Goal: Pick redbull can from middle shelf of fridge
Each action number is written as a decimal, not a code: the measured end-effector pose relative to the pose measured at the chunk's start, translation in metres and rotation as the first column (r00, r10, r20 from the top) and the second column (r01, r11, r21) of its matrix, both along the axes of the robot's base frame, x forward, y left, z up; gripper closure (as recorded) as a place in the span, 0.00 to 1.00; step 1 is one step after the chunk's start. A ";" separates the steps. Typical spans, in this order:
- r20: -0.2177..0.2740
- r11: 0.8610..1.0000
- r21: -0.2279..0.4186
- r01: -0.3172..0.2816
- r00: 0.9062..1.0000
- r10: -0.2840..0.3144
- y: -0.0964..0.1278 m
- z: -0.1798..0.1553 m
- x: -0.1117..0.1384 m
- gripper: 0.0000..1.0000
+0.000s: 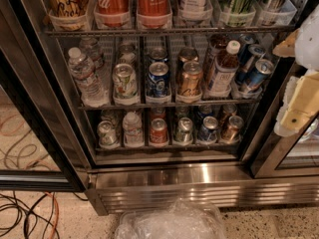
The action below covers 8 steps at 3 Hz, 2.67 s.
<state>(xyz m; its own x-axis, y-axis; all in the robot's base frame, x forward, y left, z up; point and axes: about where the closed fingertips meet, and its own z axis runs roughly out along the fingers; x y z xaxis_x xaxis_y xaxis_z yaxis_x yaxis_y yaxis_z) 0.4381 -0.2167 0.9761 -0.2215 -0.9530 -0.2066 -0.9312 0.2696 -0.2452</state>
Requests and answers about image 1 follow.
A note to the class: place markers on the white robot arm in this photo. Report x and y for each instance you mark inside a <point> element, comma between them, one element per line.
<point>301,96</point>

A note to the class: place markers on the green striped tall can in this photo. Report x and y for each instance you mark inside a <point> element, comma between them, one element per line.
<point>235,13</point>

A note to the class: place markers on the bottom shelf gold can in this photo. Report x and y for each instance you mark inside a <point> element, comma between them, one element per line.
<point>232,128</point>

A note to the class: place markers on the bottom shelf blue can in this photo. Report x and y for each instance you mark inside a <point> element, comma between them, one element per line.
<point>208,129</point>

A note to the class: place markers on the front gold soda can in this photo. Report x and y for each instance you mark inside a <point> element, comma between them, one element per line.
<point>189,79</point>

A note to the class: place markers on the gold soda can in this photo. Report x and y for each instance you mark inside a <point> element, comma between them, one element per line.
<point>186,54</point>
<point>189,79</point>

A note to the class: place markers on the rear gold soda can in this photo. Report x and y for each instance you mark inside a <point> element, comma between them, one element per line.
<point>186,54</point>

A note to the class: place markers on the bottom shelf green silver can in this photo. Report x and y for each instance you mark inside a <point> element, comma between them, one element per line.
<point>183,130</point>

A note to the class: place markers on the stainless steel glass-door fridge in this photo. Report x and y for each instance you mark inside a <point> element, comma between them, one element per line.
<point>256,169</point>

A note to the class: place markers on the front blue pepsi can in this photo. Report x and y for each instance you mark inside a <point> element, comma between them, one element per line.
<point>158,77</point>

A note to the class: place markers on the blue pepsi can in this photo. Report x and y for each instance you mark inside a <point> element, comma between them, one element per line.
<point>158,77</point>
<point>158,54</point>

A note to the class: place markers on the rear blue pepsi can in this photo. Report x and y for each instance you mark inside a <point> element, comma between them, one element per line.
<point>158,54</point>

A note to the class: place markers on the bottom shelf red coke can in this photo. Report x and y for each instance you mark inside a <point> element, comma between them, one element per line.
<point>158,132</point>

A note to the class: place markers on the bottom shelf small water bottle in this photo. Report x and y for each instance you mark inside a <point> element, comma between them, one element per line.
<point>133,132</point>

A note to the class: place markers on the rear white green can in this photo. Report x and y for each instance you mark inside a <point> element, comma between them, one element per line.
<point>127,54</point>

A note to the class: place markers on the front white green can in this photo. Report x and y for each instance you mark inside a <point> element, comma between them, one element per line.
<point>125,81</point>

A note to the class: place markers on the bottom shelf white green can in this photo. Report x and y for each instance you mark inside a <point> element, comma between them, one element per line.
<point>107,133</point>

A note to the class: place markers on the tall gold can top shelf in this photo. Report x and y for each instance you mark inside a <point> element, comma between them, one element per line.
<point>66,0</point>

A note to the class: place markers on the front amber juice bottle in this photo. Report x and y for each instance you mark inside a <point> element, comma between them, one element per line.
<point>224,67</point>

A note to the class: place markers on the amber juice bottle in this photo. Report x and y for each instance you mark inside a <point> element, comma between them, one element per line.
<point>215,44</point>
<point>224,67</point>

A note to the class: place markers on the rear amber juice bottle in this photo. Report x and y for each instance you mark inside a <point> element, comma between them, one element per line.
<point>215,44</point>

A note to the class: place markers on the right red coca-cola bottle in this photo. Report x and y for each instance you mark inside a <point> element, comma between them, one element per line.
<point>153,12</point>

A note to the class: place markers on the red coca-cola bottle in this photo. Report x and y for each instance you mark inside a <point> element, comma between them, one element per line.
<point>112,12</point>
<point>153,12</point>

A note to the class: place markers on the clear plastic bag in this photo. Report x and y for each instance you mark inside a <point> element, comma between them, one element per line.
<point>181,220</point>

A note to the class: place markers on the left red coca-cola bottle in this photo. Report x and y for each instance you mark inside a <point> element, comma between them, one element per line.
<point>112,12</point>

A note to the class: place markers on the front clear water bottle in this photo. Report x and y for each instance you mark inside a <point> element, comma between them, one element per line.
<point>83,71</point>

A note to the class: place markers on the clear water bottle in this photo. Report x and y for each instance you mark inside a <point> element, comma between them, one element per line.
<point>91,47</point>
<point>83,71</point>

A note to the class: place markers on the rear clear water bottle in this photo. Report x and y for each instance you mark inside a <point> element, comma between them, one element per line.
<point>91,47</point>

